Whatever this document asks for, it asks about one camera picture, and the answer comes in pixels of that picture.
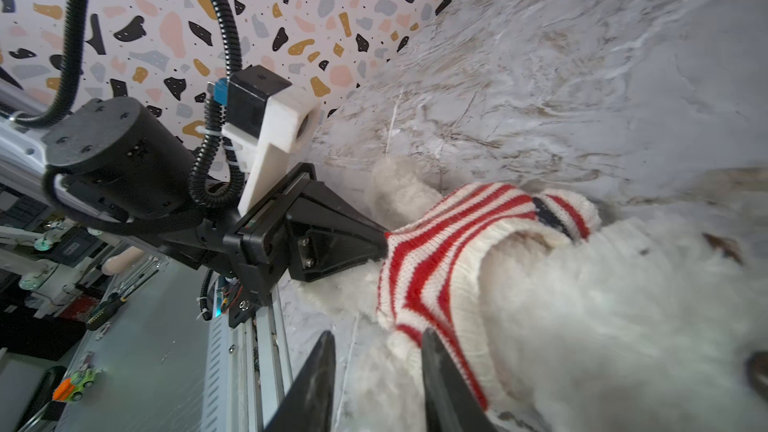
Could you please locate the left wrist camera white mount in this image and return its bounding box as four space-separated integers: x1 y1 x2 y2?
213 65 324 216

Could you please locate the black corrugated cable hose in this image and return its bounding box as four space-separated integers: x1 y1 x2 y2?
8 0 247 235

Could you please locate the red white striped sweater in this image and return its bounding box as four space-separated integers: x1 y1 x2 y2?
376 183 601 410

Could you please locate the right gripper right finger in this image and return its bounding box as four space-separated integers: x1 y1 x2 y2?
421 329 496 432

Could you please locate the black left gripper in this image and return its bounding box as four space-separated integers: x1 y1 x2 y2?
179 162 388 328

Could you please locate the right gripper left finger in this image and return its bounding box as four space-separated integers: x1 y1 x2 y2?
265 331 336 432

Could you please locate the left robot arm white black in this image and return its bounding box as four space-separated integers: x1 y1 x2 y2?
42 95 387 327

